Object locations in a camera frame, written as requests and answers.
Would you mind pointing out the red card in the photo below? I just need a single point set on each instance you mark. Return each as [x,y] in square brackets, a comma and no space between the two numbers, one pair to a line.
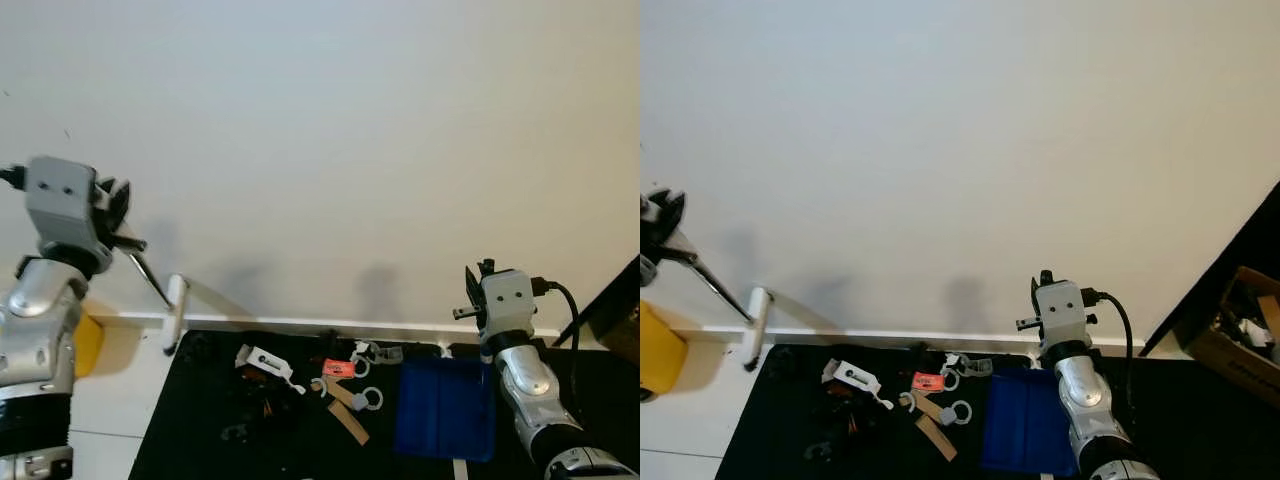
[927,381]
[338,368]

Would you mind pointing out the yellow plastic container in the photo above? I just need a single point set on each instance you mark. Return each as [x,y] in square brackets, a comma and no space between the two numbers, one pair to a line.
[88,340]
[660,350]

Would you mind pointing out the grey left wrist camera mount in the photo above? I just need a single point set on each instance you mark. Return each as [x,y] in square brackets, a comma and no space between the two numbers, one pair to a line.
[60,200]

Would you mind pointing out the white plastic bracket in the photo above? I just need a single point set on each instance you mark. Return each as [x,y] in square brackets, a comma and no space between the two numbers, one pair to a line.
[850,380]
[265,362]

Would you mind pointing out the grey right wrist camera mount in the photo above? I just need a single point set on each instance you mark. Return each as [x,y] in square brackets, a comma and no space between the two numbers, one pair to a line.
[508,300]
[1065,310]

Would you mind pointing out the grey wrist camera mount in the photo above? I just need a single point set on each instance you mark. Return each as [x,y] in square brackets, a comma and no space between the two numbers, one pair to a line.
[60,200]
[508,300]
[1065,310]

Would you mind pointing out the blue plastic dustpan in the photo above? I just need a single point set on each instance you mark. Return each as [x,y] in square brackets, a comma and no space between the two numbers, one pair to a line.
[1025,425]
[445,410]

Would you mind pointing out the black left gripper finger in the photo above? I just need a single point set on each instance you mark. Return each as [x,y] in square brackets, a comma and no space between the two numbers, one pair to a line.
[130,243]
[684,255]

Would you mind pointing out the brown cardboard strip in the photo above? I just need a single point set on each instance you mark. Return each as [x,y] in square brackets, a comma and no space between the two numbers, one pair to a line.
[935,430]
[348,415]

